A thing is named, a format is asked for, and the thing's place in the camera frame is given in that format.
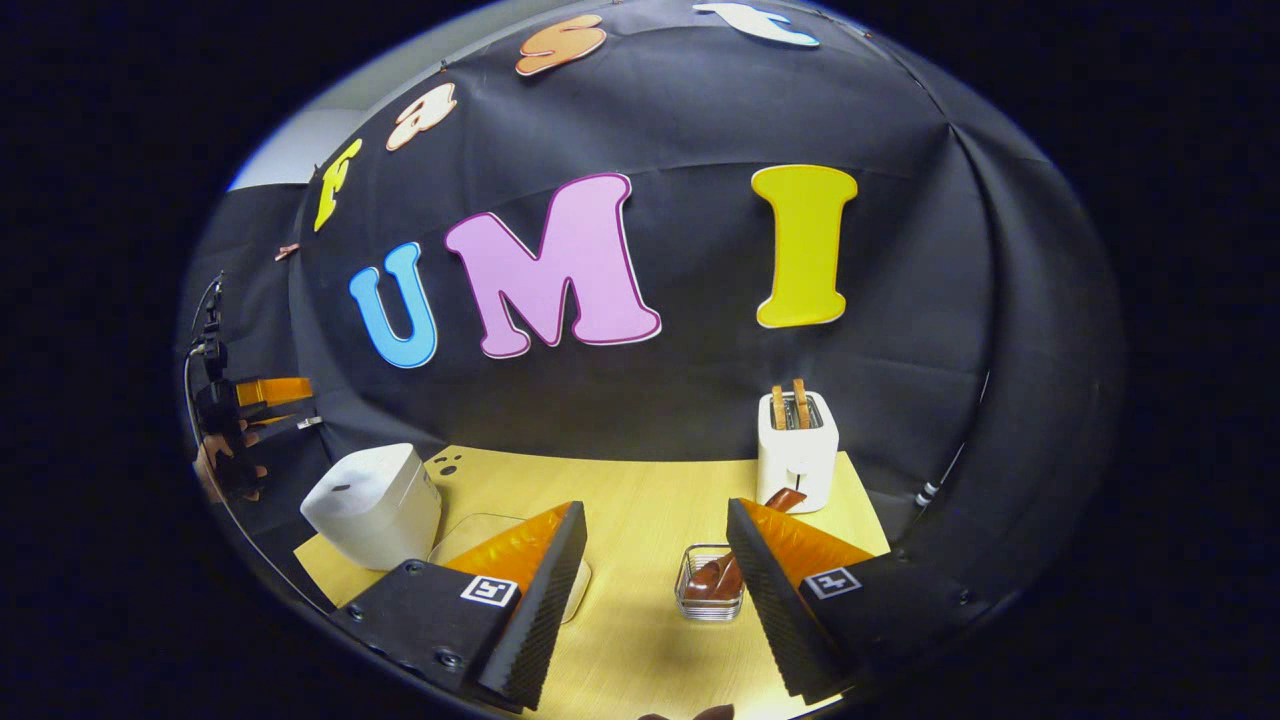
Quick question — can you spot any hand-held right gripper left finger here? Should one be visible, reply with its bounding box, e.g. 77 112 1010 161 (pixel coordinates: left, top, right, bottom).
335 500 589 713

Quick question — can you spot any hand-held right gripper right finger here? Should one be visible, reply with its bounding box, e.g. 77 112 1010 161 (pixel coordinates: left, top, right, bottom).
726 497 986 706

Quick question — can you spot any brown wooden spoon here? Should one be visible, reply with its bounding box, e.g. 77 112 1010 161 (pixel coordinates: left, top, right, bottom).
685 487 809 601

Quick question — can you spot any clear wire chopstick holder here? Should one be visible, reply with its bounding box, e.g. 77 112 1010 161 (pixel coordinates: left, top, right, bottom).
675 545 746 623

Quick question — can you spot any white rice cooker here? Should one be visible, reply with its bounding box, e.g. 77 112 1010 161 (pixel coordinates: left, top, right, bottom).
300 443 443 573

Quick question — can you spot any white toaster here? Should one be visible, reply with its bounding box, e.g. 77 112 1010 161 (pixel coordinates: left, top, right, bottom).
757 390 839 514

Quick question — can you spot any black backdrop cloth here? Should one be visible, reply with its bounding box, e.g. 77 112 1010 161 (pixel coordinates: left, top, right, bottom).
180 0 1126 601

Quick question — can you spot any thin white cable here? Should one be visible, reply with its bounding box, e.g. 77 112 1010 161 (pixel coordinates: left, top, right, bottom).
915 370 993 506

